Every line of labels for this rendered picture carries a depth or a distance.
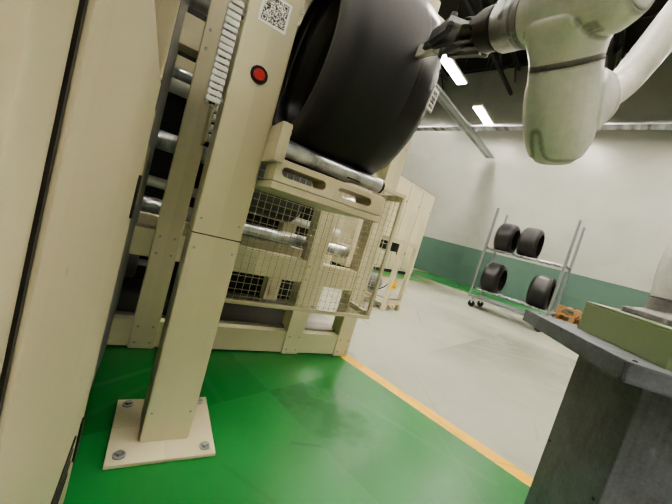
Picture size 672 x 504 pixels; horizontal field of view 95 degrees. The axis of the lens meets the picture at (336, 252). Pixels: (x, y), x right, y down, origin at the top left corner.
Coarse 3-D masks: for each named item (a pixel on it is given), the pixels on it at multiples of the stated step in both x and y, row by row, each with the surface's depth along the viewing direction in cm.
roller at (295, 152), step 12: (288, 144) 80; (288, 156) 82; (300, 156) 82; (312, 156) 84; (324, 156) 86; (324, 168) 87; (336, 168) 88; (348, 168) 90; (348, 180) 92; (360, 180) 92; (372, 180) 94
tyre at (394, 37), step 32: (320, 0) 95; (352, 0) 72; (384, 0) 71; (416, 0) 78; (320, 32) 112; (352, 32) 71; (384, 32) 71; (416, 32) 76; (288, 64) 110; (320, 64) 120; (352, 64) 72; (384, 64) 73; (416, 64) 77; (288, 96) 119; (320, 96) 77; (352, 96) 75; (384, 96) 77; (416, 96) 80; (320, 128) 81; (352, 128) 80; (384, 128) 82; (416, 128) 89; (288, 160) 100; (352, 160) 90; (384, 160) 91
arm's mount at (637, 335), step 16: (592, 304) 88; (592, 320) 86; (608, 320) 80; (624, 320) 75; (640, 320) 70; (608, 336) 78; (624, 336) 73; (640, 336) 69; (656, 336) 65; (640, 352) 68; (656, 352) 64
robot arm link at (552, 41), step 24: (528, 0) 48; (552, 0) 44; (576, 0) 42; (600, 0) 40; (624, 0) 39; (648, 0) 40; (528, 24) 48; (552, 24) 45; (576, 24) 43; (600, 24) 42; (624, 24) 42; (528, 48) 50; (552, 48) 47; (576, 48) 45; (600, 48) 45
